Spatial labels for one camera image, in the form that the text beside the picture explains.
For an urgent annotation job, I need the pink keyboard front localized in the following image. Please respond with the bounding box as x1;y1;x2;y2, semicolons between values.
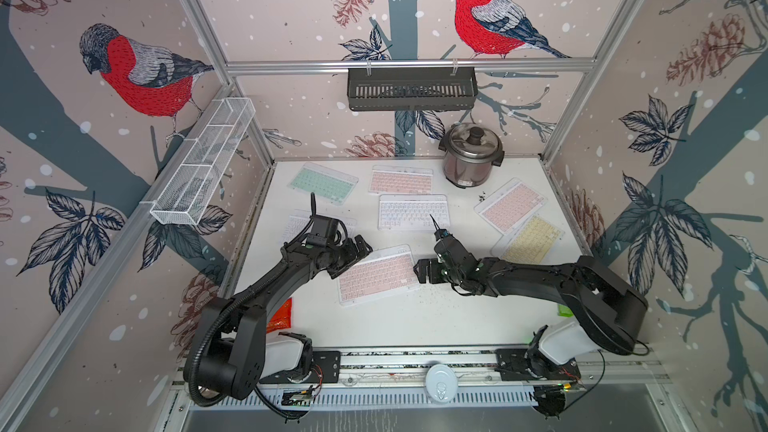
337;245;420;307

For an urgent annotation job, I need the pink keyboard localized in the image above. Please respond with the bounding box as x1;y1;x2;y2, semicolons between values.
337;245;420;307
369;166;434;195
474;178;547;235

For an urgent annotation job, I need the white keyboard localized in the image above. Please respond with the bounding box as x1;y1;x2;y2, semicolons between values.
280;209;357;245
377;194;451;231

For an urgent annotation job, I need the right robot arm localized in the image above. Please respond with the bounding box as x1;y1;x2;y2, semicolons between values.
413;226;648;377

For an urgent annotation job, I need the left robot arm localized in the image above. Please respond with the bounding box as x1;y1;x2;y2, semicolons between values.
183;214;372;407

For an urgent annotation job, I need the green keyboard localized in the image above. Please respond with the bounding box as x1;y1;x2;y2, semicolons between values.
288;162;359;206

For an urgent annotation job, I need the pink keyboard back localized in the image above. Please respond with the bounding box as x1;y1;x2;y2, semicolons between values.
369;166;434;195

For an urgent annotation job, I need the pink keyboard right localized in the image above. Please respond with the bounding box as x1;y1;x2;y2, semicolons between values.
474;178;547;235

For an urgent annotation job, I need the yellow keyboard right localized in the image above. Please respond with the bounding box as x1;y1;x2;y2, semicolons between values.
491;215;564;264

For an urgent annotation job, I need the steel rice cooker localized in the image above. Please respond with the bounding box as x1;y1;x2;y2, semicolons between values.
439;123;505;189

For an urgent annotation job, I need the red packet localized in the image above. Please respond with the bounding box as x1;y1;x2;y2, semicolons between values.
267;298;292;333

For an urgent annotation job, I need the white round cap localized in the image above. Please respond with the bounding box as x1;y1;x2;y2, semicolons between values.
425;364;459;404

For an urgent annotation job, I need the green packet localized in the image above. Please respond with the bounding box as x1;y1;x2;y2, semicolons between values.
557;304;574;318

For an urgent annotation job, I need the black hanging basket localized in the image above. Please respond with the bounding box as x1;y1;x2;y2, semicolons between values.
347;67;478;112

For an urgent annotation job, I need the glass jar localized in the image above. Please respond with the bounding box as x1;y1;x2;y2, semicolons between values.
187;381;227;407

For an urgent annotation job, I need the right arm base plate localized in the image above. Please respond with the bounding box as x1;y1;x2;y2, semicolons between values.
495;347;581;382

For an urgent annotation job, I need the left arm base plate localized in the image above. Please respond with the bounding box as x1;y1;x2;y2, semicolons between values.
259;350;341;385

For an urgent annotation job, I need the aluminium front rail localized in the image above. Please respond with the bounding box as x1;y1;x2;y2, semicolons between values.
173;344;670;391

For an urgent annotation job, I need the left black cable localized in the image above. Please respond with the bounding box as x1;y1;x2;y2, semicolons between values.
251;383;313;422

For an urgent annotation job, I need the black cable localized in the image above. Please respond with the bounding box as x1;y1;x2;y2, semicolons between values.
251;383;313;422
557;341;652;415

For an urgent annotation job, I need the right black cable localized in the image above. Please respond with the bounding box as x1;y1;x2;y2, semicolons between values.
557;341;652;415

